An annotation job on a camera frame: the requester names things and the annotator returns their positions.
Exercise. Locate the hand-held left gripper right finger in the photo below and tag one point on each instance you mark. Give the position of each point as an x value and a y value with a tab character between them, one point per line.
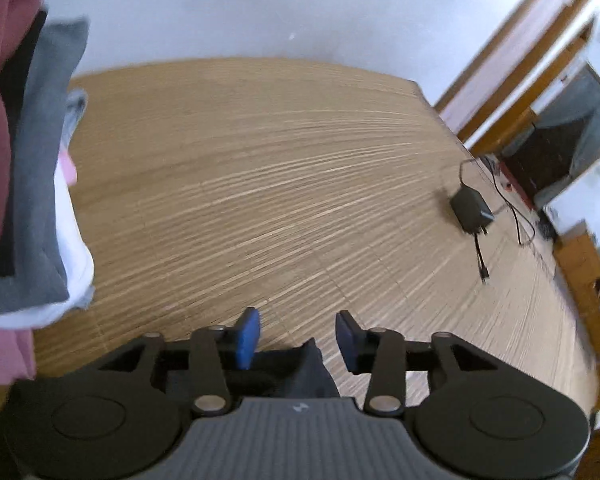
349	342

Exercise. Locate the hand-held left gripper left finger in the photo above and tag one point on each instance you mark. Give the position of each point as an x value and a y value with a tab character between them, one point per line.
247	340

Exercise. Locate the black printed T-shirt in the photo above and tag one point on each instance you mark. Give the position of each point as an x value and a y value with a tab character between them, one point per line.
300	375

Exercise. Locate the stack of folded clothes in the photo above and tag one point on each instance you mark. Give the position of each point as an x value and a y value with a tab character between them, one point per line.
35	160

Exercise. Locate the black power adapter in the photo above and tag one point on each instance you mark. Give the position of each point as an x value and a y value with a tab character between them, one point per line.
472	207

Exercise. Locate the wooden cabinet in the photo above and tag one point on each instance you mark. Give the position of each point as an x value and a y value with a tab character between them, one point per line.
580	260

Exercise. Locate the light blue garment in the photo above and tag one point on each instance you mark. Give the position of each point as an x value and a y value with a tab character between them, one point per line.
75	115

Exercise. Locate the grey hanging cloth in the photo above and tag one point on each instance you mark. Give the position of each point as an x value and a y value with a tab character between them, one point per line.
585	125

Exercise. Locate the pale pink door panel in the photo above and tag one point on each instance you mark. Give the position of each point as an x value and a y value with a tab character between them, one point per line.
510	50

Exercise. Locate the wooden door frame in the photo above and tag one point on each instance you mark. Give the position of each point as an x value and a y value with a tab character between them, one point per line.
480	55

